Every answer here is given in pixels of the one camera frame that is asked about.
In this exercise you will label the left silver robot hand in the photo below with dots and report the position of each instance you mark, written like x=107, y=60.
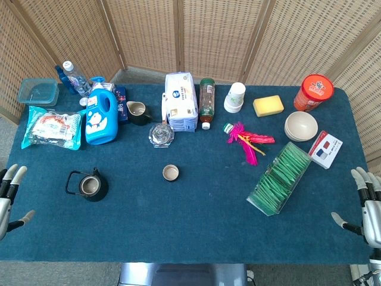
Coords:
x=4, y=208

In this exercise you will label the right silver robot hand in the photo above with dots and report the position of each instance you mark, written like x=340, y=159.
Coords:
x=372, y=214

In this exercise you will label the black cast iron teapot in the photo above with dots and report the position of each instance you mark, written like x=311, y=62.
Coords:
x=90, y=186

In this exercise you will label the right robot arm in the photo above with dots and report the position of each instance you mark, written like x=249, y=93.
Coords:
x=370, y=271

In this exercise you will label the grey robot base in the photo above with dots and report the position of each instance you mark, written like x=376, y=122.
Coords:
x=181, y=274

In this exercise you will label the green tea packets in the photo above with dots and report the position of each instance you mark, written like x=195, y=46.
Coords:
x=326, y=150

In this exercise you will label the teal snack bag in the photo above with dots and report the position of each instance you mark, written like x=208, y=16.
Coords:
x=52, y=128

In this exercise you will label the clear box of green teabags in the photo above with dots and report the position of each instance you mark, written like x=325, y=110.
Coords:
x=278, y=178

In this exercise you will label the stack of beige bowls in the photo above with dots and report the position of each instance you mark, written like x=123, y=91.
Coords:
x=301, y=126

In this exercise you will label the clear plastic food container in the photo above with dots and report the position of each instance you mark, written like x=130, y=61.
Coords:
x=38, y=92

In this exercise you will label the blue detergent bottle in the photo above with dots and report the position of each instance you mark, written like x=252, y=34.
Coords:
x=101, y=119

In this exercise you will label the small white bottle cap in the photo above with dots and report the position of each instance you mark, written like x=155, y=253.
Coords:
x=84, y=102

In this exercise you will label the orange cylindrical canister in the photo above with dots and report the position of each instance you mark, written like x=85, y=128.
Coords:
x=312, y=92

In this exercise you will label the dark blue spray bottle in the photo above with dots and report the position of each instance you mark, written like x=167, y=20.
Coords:
x=64, y=80

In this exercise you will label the pink yellow feather shuttlecock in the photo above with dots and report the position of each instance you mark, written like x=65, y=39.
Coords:
x=247, y=138

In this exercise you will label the clear water bottle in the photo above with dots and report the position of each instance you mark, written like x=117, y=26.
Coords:
x=76, y=80

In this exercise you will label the yellow sponge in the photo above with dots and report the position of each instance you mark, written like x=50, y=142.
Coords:
x=268, y=105

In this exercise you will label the dark blue carton box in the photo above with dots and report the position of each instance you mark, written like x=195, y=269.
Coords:
x=121, y=102

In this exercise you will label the black ceramic pitcher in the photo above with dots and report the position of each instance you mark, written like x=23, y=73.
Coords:
x=137, y=114

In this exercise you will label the small black ceramic cup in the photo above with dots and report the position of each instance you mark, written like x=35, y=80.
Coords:
x=170, y=173

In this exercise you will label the packaged steel wool scrubber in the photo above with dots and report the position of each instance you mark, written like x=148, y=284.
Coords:
x=161, y=135

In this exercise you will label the stack of paper cups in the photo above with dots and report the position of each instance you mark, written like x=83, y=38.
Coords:
x=235, y=98

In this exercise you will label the dark blue table cloth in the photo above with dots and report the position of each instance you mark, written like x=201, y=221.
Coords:
x=190, y=214

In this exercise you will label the brown tea drink bottle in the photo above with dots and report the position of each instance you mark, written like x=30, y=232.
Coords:
x=207, y=101

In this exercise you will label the white tissue pack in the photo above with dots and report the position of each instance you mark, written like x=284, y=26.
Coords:
x=181, y=101

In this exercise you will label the woven rattan folding screen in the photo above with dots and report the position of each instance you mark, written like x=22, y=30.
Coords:
x=208, y=35

